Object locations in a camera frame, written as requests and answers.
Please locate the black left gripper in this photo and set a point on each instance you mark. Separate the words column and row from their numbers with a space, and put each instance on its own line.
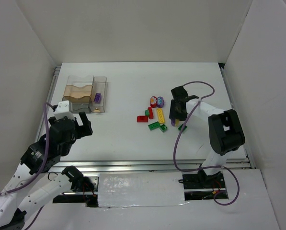
column 76, row 127

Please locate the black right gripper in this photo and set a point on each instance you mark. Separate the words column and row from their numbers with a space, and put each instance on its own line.
column 177, row 105

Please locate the yellow long lego brick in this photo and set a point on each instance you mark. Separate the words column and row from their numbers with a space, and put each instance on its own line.
column 160, row 115

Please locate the red long lego brick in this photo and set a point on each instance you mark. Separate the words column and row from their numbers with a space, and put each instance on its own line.
column 151, row 115

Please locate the red flower lego piece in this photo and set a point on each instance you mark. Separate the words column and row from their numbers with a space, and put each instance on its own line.
column 153, row 102

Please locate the purple lego brick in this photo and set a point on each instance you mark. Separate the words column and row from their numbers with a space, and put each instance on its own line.
column 97, row 98

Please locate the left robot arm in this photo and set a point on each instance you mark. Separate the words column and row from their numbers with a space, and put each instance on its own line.
column 17, row 204

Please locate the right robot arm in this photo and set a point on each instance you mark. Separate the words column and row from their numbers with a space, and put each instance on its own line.
column 225, row 136

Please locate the green lego brick right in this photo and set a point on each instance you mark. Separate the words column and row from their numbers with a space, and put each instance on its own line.
column 182, row 128

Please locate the green lego brick left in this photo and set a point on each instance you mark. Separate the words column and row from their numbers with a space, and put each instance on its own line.
column 154, row 126

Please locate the clear narrow container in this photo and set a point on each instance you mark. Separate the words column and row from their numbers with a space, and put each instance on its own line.
column 99, row 91

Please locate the red flat lego brick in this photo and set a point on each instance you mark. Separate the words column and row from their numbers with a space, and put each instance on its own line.
column 142, row 119

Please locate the clear compartment organizer tray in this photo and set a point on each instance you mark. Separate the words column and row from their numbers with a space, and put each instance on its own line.
column 78, row 91

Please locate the white foil covered panel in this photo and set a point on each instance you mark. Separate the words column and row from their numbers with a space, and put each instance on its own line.
column 152, row 189

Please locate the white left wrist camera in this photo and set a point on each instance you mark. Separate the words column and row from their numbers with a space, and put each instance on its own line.
column 64, row 109

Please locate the aluminium front rail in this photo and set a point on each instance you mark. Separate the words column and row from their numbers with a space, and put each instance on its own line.
column 139, row 166

